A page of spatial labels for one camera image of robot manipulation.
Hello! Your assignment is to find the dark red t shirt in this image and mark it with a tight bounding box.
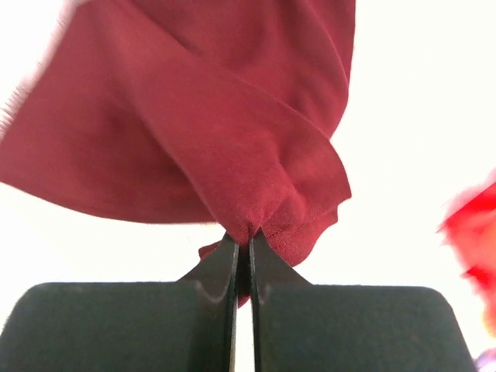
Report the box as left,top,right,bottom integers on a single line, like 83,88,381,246
0,0,357,308

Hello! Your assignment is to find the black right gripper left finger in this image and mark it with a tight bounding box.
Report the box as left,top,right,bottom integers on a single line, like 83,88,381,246
1,236,238,372

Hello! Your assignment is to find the folded purple t shirt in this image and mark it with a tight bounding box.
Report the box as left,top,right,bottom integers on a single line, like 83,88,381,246
474,347,496,372

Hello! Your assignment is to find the red plastic bin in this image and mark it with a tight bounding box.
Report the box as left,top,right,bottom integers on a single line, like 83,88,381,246
439,173,495,332

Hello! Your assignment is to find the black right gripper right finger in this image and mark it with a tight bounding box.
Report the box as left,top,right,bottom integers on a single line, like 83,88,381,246
249,232,475,372

